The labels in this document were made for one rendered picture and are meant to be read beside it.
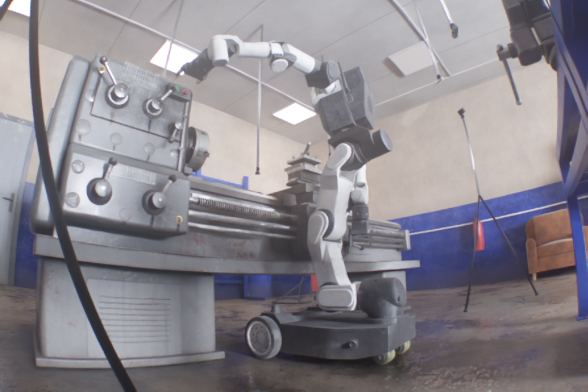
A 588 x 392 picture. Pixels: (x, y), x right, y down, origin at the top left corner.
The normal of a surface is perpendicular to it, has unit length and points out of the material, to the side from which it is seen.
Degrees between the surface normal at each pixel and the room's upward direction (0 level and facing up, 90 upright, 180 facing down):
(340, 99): 99
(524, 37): 90
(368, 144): 113
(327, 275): 90
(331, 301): 90
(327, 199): 90
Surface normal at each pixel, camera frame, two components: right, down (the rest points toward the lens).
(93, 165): 0.72, -0.24
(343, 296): -0.66, -0.23
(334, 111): -0.44, -0.13
